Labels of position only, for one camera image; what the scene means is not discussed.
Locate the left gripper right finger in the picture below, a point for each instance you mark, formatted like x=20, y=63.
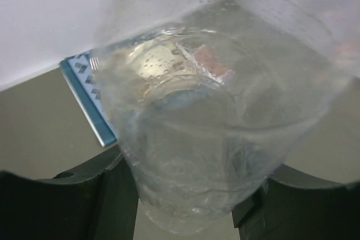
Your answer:
x=291, y=204

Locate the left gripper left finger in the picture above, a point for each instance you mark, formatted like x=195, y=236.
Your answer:
x=94, y=200

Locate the blue patterned placemat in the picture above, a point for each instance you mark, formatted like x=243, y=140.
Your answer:
x=78, y=73

